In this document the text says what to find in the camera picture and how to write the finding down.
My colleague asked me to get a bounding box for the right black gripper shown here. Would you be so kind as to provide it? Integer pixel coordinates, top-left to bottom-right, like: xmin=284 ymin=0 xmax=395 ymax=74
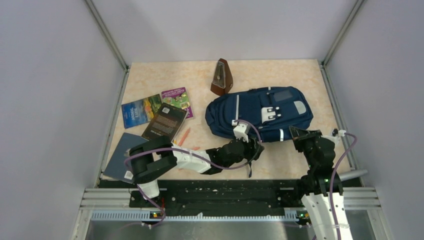
xmin=288 ymin=126 xmax=322 ymax=168

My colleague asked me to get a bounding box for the navy blue backpack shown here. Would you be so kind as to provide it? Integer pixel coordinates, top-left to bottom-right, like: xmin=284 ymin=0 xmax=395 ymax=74
xmin=205 ymin=86 xmax=314 ymax=143

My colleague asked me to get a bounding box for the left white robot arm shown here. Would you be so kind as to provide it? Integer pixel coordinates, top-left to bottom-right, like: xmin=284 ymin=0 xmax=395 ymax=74
xmin=124 ymin=136 xmax=265 ymax=207

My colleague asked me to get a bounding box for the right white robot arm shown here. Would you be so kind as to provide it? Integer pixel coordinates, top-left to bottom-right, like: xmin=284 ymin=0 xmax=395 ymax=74
xmin=289 ymin=126 xmax=353 ymax=240

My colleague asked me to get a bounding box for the brown wooden metronome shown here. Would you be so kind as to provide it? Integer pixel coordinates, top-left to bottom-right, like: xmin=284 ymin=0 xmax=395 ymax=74
xmin=210 ymin=58 xmax=234 ymax=96

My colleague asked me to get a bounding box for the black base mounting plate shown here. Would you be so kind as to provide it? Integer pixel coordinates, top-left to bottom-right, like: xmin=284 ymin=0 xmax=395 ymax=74
xmin=129 ymin=179 xmax=304 ymax=217

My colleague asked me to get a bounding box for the dark brown paperback book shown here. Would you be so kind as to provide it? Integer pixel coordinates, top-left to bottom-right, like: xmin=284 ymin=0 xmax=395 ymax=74
xmin=141 ymin=103 xmax=188 ymax=141

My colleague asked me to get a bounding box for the purple green picture book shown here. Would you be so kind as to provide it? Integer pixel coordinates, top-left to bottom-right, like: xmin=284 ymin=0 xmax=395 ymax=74
xmin=161 ymin=87 xmax=194 ymax=119

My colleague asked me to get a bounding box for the blue Animal Farm book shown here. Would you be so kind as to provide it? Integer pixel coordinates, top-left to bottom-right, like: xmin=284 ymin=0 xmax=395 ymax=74
xmin=121 ymin=94 xmax=162 ymax=129

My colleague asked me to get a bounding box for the dark blue notebook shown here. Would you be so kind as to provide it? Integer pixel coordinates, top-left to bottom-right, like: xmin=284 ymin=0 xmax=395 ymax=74
xmin=103 ymin=132 xmax=148 ymax=184

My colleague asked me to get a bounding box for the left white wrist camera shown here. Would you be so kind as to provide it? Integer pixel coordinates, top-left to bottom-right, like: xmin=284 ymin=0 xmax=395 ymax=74
xmin=231 ymin=119 xmax=251 ymax=143

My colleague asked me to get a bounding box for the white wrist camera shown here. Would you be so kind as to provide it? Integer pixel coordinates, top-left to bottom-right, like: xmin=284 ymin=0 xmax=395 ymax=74
xmin=321 ymin=128 xmax=347 ymax=146
xmin=231 ymin=119 xmax=251 ymax=143

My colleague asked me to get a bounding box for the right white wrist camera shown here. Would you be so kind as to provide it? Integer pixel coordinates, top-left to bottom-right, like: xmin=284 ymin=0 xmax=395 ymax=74
xmin=321 ymin=128 xmax=347 ymax=146

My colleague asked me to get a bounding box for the aluminium frame rail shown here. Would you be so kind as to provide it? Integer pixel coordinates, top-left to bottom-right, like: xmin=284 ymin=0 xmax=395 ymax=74
xmin=71 ymin=187 xmax=393 ymax=240

